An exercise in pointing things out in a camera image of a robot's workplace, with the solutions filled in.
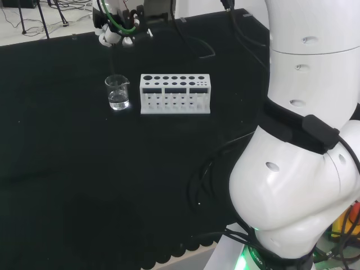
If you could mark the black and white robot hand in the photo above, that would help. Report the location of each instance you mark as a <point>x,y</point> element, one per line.
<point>112,11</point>

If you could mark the clear glass beaker with water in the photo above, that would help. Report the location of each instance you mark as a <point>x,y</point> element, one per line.
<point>118,98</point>

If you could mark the white test tube rack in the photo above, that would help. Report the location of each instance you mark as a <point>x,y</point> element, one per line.
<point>174,83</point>

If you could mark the black tripod leg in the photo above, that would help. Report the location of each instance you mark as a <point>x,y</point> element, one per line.
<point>43,22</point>
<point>62,15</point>
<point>22,19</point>

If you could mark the black box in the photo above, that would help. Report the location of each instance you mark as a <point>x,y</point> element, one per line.
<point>17,3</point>

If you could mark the black bench cloth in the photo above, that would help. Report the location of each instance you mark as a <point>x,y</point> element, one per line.
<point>70,154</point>

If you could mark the yellow stop button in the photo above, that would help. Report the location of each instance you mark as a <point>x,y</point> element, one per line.
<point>339,226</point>

